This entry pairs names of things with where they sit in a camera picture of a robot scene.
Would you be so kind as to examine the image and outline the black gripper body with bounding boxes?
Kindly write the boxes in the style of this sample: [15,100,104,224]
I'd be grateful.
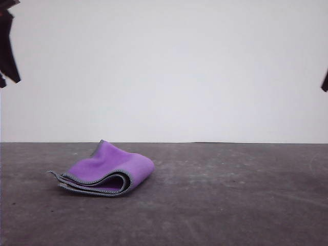
[0,0,21,14]

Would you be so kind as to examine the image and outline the grey table cloth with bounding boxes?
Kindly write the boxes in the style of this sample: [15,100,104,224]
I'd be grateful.
[0,141,328,246]

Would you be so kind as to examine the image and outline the purple towel with grey hem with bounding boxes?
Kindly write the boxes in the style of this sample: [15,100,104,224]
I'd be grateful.
[47,139,156,198]

